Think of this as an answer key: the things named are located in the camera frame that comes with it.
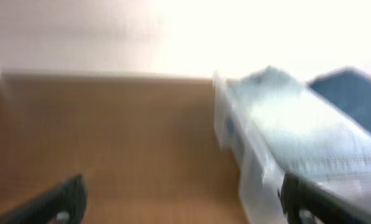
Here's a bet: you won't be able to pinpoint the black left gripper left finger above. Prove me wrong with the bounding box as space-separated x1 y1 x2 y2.
0 174 88 223

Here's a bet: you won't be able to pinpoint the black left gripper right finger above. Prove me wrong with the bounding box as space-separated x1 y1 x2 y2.
278 172 371 224

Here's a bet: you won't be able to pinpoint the light grey jeans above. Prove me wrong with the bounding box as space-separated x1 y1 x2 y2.
228 67 371 201

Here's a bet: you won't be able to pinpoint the blue denim jeans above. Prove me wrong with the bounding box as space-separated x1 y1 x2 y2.
308 68 371 133

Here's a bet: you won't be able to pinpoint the clear plastic storage container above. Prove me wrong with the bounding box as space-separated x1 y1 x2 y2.
212 70 371 224

